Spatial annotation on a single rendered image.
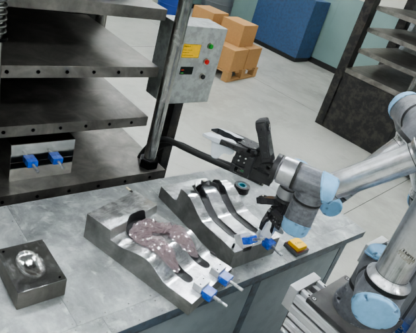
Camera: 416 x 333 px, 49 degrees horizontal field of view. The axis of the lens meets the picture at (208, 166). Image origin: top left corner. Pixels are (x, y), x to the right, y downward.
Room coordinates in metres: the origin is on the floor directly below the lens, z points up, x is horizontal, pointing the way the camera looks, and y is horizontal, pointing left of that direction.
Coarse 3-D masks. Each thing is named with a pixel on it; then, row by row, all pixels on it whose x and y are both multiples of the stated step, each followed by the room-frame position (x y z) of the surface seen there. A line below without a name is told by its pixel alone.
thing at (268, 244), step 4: (260, 240) 1.51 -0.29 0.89; (264, 240) 1.50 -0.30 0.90; (268, 240) 1.51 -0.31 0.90; (272, 240) 1.51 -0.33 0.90; (264, 244) 1.49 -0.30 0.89; (268, 244) 1.48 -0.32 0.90; (272, 244) 1.49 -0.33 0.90; (268, 248) 1.48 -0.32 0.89; (272, 248) 1.49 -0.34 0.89; (276, 248) 1.48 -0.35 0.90; (280, 252) 1.46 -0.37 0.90
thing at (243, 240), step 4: (244, 232) 1.49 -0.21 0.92; (248, 232) 1.48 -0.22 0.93; (236, 236) 1.45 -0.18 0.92; (240, 236) 1.44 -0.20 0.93; (244, 236) 1.46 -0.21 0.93; (248, 236) 1.45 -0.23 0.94; (252, 236) 1.44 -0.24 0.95; (256, 236) 1.45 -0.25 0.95; (236, 240) 1.45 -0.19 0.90; (240, 240) 1.44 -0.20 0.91; (244, 240) 1.43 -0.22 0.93; (248, 240) 1.42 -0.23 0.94; (252, 240) 1.42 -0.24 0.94; (256, 240) 1.42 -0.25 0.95; (240, 244) 1.43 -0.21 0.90; (244, 244) 1.43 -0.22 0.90; (248, 244) 1.45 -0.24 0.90
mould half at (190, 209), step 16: (160, 192) 1.73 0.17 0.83; (176, 192) 1.72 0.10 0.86; (192, 192) 1.64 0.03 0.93; (208, 192) 1.68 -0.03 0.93; (176, 208) 1.64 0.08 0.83; (192, 208) 1.58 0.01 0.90; (224, 208) 1.65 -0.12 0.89; (240, 208) 1.70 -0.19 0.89; (192, 224) 1.56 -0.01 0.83; (208, 224) 1.52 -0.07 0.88; (240, 224) 1.59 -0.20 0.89; (256, 224) 1.62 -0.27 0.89; (208, 240) 1.48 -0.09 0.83; (224, 240) 1.44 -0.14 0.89; (224, 256) 1.42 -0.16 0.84; (240, 256) 1.42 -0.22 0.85; (256, 256) 1.50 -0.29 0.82
